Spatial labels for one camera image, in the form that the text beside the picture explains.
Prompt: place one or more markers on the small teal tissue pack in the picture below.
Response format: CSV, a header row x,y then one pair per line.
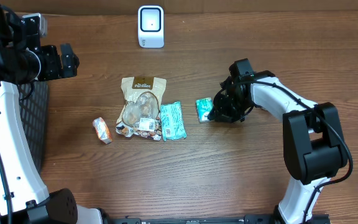
x,y
203,107

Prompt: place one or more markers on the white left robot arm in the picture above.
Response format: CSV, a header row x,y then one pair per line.
x,y
24,198

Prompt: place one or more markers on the orange snack packet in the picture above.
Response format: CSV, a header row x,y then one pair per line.
x,y
102,130

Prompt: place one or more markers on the grey plastic basket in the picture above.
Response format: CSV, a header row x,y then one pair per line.
x,y
33,108

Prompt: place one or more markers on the long teal wipes pack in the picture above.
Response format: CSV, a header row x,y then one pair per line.
x,y
172,121

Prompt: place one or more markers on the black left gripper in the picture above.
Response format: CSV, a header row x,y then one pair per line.
x,y
50,53

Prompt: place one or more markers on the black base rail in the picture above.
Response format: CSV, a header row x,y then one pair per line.
x,y
194,221

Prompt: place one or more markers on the brown snack pouch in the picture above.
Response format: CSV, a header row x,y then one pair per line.
x,y
140,115

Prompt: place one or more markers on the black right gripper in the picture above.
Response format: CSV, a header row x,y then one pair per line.
x,y
222,112

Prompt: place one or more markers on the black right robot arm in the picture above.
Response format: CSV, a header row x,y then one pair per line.
x,y
314,149

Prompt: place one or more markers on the white barcode scanner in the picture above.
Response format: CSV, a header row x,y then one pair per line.
x,y
151,27

